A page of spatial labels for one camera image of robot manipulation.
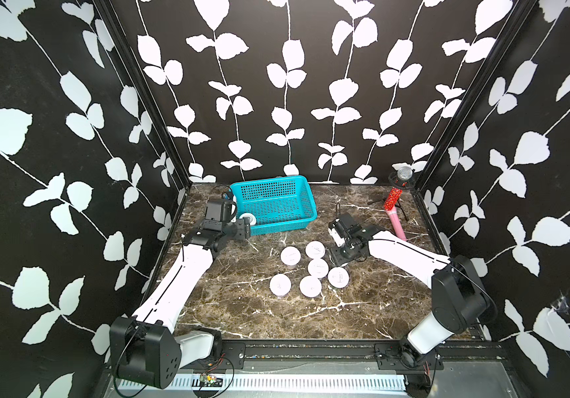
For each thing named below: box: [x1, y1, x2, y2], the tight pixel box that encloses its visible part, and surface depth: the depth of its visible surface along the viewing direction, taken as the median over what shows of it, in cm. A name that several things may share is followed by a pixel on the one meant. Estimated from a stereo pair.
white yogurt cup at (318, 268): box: [307, 257, 329, 279], surface depth 88 cm
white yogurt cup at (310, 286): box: [299, 275, 322, 298], surface depth 85 cm
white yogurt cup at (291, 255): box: [280, 245, 302, 267], surface depth 91 cm
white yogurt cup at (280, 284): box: [269, 273, 292, 297], surface depth 84 cm
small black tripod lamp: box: [367, 165, 416, 222], surface depth 92 cm
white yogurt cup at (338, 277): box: [328, 266, 349, 289], surface depth 85 cm
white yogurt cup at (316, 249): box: [304, 240, 326, 258], surface depth 92 cm
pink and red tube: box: [383, 187, 407, 242], surface depth 104 cm
